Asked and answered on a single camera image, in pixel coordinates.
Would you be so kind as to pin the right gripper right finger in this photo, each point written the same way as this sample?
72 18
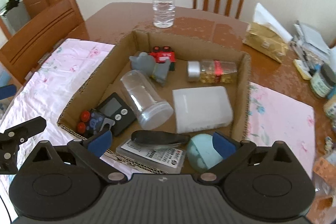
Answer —
234 153

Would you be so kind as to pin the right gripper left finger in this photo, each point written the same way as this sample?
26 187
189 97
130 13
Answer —
87 153

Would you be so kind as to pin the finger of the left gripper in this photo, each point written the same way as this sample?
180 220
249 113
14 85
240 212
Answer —
27 129
7 91

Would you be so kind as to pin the dark blue toy train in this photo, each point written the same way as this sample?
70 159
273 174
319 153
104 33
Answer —
91 122

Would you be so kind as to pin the teal round ball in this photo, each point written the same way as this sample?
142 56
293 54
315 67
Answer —
201 153

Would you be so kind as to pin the black digital timer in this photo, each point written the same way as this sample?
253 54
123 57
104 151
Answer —
118 112

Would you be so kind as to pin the frosted plastic container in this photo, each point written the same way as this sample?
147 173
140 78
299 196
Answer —
204 108

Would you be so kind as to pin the clear labelled card case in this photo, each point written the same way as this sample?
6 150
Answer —
169 160

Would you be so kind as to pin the clear plastic jar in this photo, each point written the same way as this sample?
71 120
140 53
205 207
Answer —
150 109

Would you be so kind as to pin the jar of gold capsules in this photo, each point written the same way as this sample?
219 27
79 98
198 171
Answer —
212 71

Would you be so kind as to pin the grey toy elephant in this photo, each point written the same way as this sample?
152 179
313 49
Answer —
147 65

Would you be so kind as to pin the pink floral tablecloth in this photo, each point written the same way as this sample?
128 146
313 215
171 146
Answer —
272 115

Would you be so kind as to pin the large clear jar black lid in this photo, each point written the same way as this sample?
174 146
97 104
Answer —
324 179

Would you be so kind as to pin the wooden chair left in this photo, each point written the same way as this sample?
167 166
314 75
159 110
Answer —
22 51

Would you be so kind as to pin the open cardboard box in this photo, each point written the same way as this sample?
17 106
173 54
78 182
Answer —
106 77

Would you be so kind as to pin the black lid glass jar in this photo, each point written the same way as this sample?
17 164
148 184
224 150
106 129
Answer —
323 81

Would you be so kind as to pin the gold tissue pack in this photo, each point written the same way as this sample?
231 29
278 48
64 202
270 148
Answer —
266 35

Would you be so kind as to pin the stack of papers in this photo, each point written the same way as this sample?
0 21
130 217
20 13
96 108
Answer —
310 47

